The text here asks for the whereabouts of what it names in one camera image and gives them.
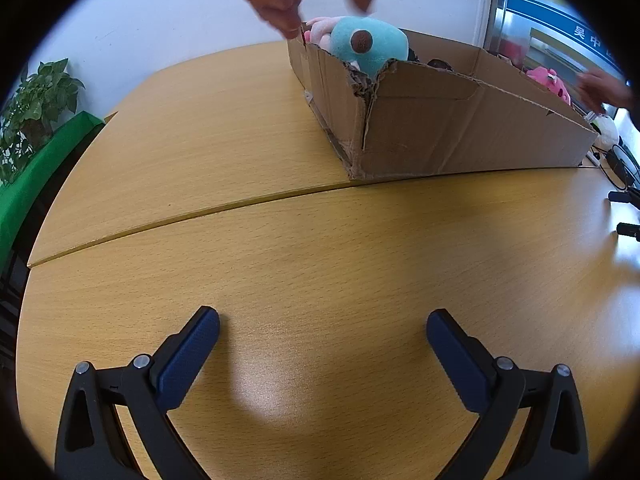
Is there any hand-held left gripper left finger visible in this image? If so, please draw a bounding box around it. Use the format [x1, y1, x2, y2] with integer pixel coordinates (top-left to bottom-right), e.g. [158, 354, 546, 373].
[54, 306, 221, 480]

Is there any black device box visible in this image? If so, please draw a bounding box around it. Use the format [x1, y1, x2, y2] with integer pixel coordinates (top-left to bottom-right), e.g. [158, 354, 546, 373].
[592, 142, 640, 191]

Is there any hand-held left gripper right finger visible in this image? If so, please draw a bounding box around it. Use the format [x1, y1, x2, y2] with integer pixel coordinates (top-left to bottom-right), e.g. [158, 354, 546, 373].
[426, 309, 591, 480]

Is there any white panda plush toy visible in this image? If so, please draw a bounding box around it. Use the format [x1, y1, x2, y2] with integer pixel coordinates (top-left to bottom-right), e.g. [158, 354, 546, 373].
[590, 114, 621, 147]

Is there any pink plush toy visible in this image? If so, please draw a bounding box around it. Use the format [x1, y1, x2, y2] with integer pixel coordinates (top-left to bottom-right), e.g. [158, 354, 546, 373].
[525, 65, 573, 106]

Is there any green potted plant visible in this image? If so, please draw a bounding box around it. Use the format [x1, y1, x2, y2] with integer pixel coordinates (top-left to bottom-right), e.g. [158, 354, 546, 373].
[0, 59, 86, 186]

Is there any blue wall sign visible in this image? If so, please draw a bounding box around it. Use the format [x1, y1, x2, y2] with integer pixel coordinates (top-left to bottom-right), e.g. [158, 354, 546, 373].
[505, 0, 626, 76]

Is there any brown cardboard box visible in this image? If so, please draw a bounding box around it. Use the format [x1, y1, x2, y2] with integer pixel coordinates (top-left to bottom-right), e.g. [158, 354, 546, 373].
[286, 22, 598, 181]

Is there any pig plush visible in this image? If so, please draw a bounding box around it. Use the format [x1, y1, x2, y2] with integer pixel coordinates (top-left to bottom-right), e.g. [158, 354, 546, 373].
[303, 16, 410, 78]

